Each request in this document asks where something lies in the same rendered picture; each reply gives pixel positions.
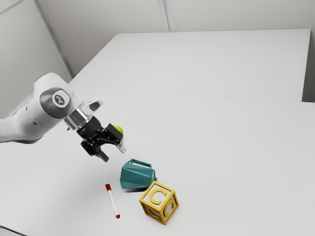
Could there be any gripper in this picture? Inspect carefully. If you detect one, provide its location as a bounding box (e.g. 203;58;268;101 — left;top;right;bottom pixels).
76;116;127;163

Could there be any teal faceted mug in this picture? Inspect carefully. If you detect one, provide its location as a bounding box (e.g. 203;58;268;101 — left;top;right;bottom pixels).
120;158;157;189

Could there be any yellow-green ball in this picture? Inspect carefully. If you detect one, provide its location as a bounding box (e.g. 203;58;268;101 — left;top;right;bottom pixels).
113;124;124;139

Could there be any white marker with red cap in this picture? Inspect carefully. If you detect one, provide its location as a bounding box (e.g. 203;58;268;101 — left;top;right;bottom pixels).
105;183;121;220

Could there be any yellow letter block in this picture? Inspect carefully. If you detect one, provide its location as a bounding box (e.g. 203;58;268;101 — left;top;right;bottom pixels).
139;181;180;226

